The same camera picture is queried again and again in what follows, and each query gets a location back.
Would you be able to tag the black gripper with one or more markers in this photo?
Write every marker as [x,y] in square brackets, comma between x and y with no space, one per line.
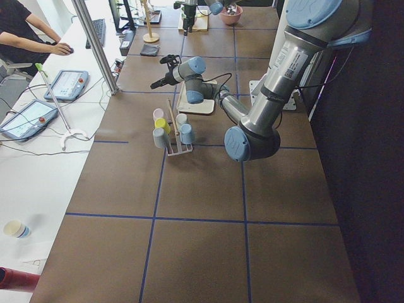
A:
[168,78]
[190,12]

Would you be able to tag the cream rabbit print tray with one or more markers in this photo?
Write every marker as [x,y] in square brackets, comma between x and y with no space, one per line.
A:
[197,104]

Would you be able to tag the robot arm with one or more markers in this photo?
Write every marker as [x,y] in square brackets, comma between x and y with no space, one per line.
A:
[312,26]
[193,68]

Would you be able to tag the pink cup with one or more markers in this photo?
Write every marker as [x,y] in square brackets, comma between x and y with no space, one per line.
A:
[158,113]

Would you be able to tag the cream cup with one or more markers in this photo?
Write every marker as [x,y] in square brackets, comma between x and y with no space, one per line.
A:
[181,119]

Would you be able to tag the yellow cup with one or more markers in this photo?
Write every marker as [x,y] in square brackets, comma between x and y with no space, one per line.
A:
[162,123]

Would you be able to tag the light blue cup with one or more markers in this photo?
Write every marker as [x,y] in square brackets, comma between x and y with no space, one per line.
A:
[187,134]

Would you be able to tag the grey cup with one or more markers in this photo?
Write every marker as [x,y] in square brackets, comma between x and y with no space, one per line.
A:
[160,137]

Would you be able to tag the paper cup blue stripes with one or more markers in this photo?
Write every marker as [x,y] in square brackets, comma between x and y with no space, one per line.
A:
[16,229]

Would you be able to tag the black framed glass box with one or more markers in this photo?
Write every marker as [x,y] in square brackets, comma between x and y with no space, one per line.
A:
[155,18]

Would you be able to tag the grey folded cloth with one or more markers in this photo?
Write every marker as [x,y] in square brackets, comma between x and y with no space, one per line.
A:
[150,50]

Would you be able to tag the round wooden stand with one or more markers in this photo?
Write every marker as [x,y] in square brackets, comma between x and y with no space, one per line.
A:
[149,37]

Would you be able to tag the pink bowl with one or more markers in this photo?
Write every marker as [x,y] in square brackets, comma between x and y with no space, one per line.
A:
[231,14]

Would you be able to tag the black computer monitor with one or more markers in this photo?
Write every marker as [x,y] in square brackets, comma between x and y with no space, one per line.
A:
[125,23]

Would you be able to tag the black computer keyboard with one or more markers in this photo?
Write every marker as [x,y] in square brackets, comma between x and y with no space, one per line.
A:
[99,26]

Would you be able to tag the teach pendant with red button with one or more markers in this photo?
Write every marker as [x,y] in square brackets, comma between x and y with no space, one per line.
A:
[29,121]

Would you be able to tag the person in dark clothes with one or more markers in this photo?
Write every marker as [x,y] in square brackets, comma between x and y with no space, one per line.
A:
[27,39]

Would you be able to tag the red cylinder object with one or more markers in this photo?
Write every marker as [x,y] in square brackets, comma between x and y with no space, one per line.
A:
[19,281]

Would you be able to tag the bamboo board with metal handle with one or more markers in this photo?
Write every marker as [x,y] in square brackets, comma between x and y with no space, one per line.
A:
[200,23]

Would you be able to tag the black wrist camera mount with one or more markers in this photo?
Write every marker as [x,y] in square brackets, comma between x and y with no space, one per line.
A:
[171,61]
[178,3]

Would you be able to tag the white wire cup rack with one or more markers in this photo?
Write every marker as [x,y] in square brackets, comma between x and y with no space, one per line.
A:
[176,147]

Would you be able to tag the aluminium frame post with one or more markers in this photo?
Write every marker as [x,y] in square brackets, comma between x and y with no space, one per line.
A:
[86,22]

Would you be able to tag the green handled reacher grabber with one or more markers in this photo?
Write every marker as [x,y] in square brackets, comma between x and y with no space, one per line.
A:
[70,132]

